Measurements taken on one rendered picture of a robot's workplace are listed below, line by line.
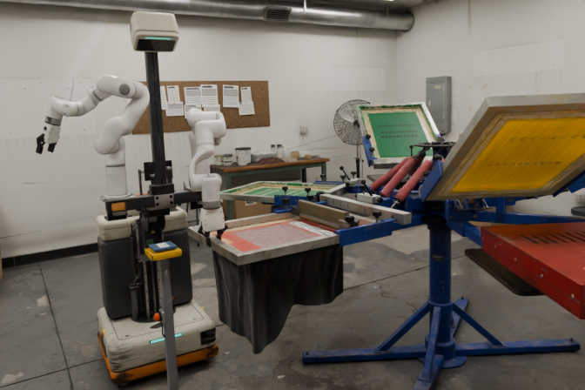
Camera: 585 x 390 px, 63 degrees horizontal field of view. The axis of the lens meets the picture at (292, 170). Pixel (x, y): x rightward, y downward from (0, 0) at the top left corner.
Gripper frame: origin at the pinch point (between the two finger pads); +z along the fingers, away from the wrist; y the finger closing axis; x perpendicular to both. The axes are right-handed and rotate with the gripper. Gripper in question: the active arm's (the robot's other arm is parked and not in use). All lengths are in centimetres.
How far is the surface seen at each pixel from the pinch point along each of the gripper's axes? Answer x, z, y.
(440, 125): -281, -25, -461
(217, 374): -59, 98, -20
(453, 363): 12, 97, -140
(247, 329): 10.3, 39.3, -9.3
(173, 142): -380, -21, -103
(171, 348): -10, 48, 19
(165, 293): -10.0, 22.5, 19.8
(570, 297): 131, -8, -41
